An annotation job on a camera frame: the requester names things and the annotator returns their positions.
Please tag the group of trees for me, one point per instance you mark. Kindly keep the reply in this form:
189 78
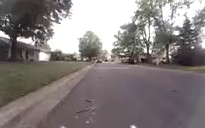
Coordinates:
156 36

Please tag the large dark tree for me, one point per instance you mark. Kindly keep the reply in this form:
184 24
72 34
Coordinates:
26 16

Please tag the low house with dark roof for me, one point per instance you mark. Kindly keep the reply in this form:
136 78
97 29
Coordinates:
26 51

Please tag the concrete kerb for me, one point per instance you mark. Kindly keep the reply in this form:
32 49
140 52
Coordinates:
30 105

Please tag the grey asphalt road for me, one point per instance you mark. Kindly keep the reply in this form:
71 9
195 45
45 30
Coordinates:
130 96

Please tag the round tree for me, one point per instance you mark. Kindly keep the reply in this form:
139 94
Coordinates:
90 45

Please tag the grass strip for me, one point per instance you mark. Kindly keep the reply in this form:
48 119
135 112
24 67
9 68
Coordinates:
200 68

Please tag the grass lawn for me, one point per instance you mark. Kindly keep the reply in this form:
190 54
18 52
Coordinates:
23 78

